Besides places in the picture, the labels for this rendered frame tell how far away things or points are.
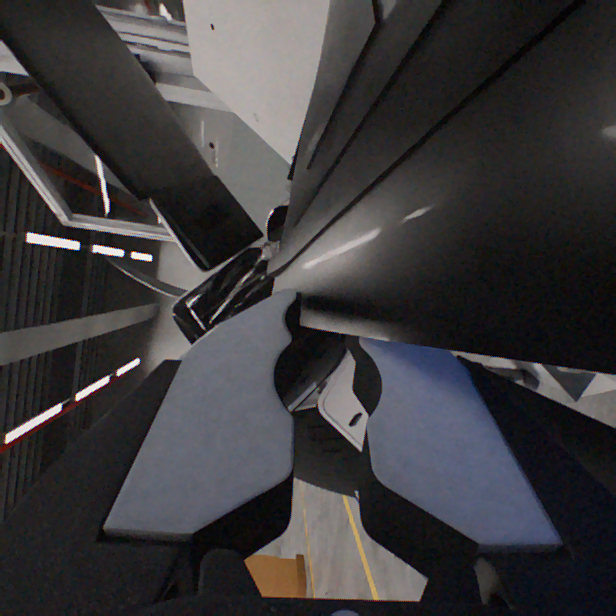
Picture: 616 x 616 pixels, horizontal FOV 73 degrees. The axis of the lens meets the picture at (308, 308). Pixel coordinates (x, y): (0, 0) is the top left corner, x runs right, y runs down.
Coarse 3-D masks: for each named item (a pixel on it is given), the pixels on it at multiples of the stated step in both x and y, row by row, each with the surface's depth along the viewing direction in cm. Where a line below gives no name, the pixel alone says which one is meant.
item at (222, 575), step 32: (224, 576) 5; (448, 576) 5; (160, 608) 5; (192, 608) 5; (224, 608) 5; (256, 608) 5; (288, 608) 5; (320, 608) 5; (352, 608) 5; (384, 608) 5; (416, 608) 5; (448, 608) 5; (480, 608) 5
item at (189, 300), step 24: (240, 264) 29; (264, 264) 29; (216, 288) 28; (240, 288) 28; (264, 288) 28; (192, 312) 27; (216, 312) 27; (240, 312) 27; (192, 336) 34; (312, 336) 28; (336, 336) 29; (312, 360) 28; (336, 360) 30
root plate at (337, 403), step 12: (348, 360) 30; (336, 372) 31; (348, 372) 30; (336, 384) 31; (348, 384) 30; (324, 396) 31; (336, 396) 30; (348, 396) 30; (324, 408) 31; (336, 408) 30; (348, 408) 30; (360, 408) 29; (336, 420) 30; (348, 420) 30; (360, 420) 29; (348, 432) 30; (360, 432) 29; (360, 444) 29
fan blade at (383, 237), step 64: (384, 0) 8; (448, 0) 6; (512, 0) 5; (576, 0) 4; (320, 64) 13; (384, 64) 8; (448, 64) 6; (512, 64) 5; (576, 64) 4; (320, 128) 12; (384, 128) 8; (448, 128) 7; (512, 128) 5; (576, 128) 5; (320, 192) 12; (384, 192) 8; (448, 192) 7; (512, 192) 5; (576, 192) 5; (320, 256) 12; (384, 256) 9; (448, 256) 7; (512, 256) 6; (576, 256) 5; (320, 320) 13; (384, 320) 9; (448, 320) 7; (512, 320) 6; (576, 320) 5
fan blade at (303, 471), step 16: (304, 416) 41; (320, 416) 42; (304, 432) 44; (320, 432) 44; (336, 432) 44; (304, 448) 47; (320, 448) 46; (336, 448) 46; (352, 448) 46; (304, 464) 51; (320, 464) 49; (336, 464) 48; (352, 464) 48; (304, 480) 58; (320, 480) 54; (336, 480) 53; (352, 480) 51; (352, 496) 56
